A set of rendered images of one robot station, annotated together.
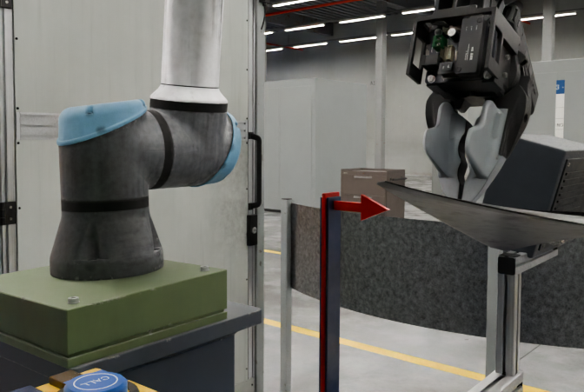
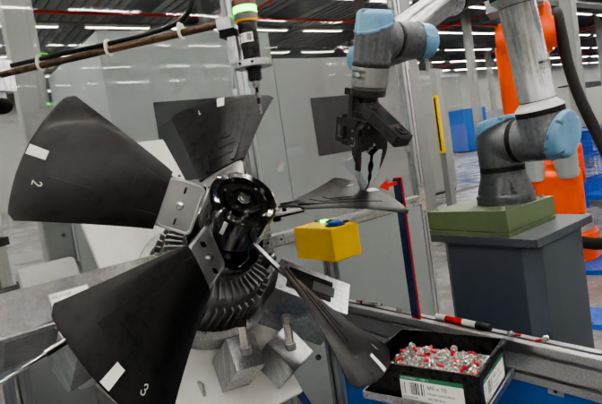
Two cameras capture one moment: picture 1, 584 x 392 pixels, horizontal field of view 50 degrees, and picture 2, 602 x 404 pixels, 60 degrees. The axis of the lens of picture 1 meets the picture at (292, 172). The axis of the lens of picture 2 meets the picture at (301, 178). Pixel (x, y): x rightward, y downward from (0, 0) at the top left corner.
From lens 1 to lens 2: 1.41 m
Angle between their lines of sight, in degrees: 103
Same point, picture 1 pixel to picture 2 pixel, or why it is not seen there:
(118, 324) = (447, 223)
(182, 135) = (514, 133)
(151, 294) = (460, 213)
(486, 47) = (344, 129)
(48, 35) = not seen: outside the picture
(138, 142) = (490, 140)
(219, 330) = (501, 242)
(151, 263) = (496, 202)
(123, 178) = (485, 159)
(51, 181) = not seen: outside the picture
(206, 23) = (516, 67)
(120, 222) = (485, 180)
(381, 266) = not seen: outside the picture
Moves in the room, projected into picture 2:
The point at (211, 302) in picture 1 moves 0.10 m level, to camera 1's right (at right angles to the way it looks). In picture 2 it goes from (496, 226) to (503, 234)
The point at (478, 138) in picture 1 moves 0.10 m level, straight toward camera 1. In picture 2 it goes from (348, 164) to (307, 168)
